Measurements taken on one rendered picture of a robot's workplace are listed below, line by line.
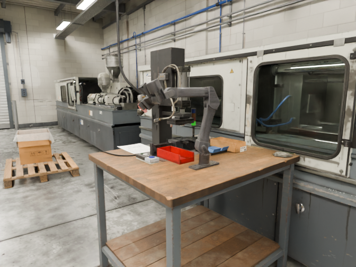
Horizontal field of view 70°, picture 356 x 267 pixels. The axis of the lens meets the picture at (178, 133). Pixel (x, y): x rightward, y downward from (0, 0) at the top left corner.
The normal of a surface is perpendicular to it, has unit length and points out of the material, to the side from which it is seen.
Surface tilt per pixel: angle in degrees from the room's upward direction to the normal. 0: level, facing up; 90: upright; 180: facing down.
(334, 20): 90
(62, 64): 90
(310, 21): 90
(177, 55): 90
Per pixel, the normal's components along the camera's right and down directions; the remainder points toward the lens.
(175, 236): 0.62, 0.13
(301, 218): -0.81, 0.11
